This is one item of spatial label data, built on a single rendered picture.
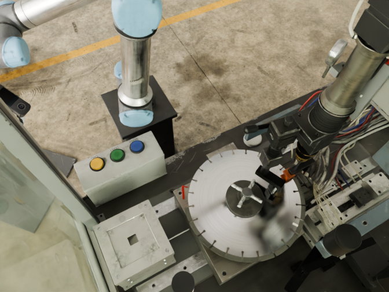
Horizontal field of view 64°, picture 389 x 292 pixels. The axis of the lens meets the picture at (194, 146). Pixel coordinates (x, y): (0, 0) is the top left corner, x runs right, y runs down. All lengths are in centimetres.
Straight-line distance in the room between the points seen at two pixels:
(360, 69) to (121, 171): 74
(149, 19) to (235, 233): 60
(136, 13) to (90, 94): 170
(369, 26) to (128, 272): 79
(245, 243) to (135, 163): 43
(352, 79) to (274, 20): 243
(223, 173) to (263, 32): 206
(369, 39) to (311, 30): 245
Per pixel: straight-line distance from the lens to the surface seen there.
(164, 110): 134
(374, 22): 57
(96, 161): 107
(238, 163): 99
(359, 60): 61
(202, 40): 275
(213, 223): 91
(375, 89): 67
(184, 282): 67
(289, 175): 98
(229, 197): 93
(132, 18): 81
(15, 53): 97
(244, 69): 256
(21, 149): 65
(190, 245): 109
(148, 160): 105
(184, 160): 121
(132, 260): 95
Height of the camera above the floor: 182
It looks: 60 degrees down
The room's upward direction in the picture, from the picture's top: 1 degrees clockwise
